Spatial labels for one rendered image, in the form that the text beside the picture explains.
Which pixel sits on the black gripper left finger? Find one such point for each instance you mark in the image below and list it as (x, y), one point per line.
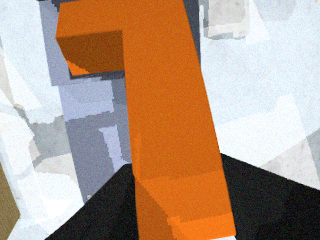
(110, 214)

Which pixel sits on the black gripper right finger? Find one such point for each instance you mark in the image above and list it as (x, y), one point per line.
(270, 207)

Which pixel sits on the orange l-shaped part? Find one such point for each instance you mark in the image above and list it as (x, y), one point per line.
(180, 187)

